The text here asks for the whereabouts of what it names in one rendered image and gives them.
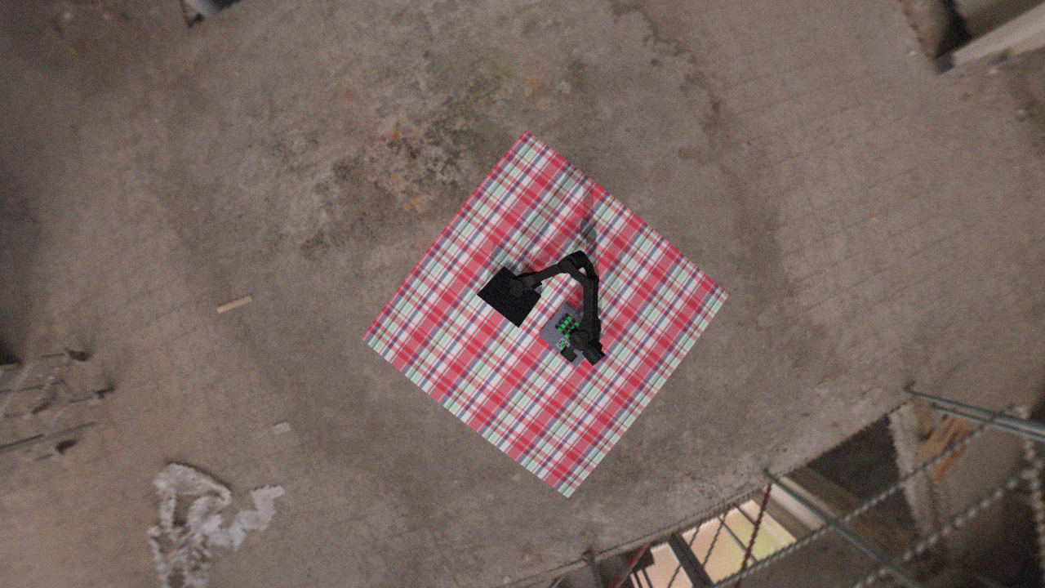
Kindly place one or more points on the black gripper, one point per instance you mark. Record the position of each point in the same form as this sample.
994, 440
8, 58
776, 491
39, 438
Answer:
568, 353

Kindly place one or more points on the dark grey switch panel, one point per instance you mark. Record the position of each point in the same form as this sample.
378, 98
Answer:
556, 332

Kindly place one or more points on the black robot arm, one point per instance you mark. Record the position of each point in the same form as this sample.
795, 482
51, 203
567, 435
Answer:
590, 327

